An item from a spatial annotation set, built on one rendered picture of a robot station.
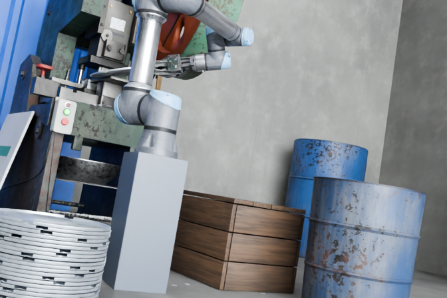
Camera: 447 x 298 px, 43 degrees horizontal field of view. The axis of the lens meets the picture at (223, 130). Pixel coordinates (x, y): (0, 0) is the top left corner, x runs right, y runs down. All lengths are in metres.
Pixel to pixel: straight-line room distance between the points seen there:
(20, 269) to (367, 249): 1.18
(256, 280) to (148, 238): 0.58
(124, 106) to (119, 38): 0.75
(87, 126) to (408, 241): 1.37
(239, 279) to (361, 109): 3.45
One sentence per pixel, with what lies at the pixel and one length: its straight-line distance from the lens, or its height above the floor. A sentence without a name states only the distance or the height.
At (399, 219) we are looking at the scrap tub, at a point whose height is 0.37.
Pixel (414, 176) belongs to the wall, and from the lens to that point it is 5.42.
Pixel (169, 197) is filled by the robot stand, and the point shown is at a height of 0.32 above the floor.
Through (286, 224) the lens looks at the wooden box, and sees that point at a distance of 2.39.
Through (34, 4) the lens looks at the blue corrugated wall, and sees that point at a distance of 3.95.
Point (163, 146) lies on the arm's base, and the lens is 1.95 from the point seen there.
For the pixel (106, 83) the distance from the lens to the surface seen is 2.62.
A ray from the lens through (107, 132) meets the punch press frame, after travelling 2.55.
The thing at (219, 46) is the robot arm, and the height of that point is 0.97.
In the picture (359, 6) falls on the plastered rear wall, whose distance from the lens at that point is 5.60.
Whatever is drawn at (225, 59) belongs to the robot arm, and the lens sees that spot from 2.45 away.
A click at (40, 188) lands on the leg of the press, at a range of 2.42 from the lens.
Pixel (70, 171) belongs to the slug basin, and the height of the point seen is 0.35.
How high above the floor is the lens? 0.36
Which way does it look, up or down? 6 degrees up
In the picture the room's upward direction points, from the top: 9 degrees clockwise
